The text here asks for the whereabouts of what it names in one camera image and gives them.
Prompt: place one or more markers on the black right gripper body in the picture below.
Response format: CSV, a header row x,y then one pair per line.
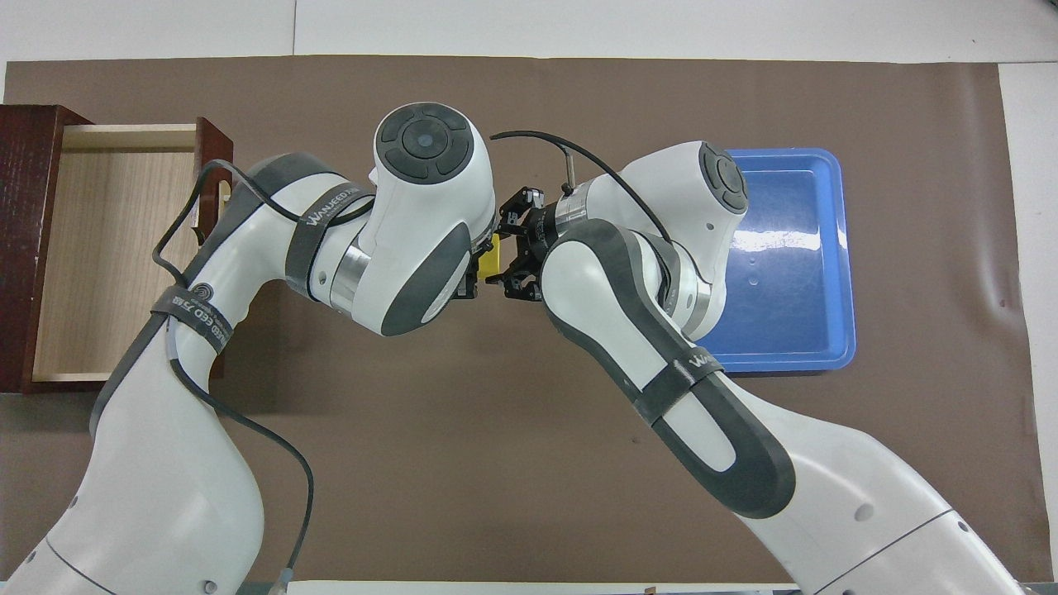
x,y
537,244

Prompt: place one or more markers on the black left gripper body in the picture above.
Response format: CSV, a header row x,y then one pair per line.
x,y
469,281

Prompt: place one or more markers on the yellow cube block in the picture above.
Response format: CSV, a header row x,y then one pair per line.
x,y
491,258

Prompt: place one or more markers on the wooden drawer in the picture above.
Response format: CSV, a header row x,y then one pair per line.
x,y
107,248

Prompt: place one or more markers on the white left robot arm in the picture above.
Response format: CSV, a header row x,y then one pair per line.
x,y
165,463

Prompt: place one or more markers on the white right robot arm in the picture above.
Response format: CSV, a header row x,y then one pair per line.
x,y
744,463

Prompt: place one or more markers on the brown paper table mat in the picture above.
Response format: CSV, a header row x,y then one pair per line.
x,y
496,463

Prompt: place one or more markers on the blue plastic tray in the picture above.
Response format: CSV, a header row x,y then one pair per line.
x,y
793,273

